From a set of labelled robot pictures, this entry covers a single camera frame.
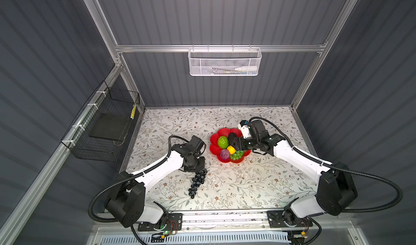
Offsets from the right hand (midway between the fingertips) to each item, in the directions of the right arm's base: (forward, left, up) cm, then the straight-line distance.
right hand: (237, 144), depth 85 cm
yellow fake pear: (-1, +3, -4) cm, 5 cm away
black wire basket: (+13, +66, +21) cm, 70 cm away
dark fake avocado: (+11, +2, -9) cm, 14 cm away
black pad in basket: (+1, +61, +15) cm, 63 cm away
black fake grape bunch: (-15, +20, -9) cm, 27 cm away
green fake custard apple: (+6, +7, -7) cm, 11 cm away
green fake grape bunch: (-1, -1, -9) cm, 9 cm away
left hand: (-11, +19, -6) cm, 22 cm away
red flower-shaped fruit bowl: (+3, +11, -11) cm, 16 cm away
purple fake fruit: (-2, +6, -8) cm, 10 cm away
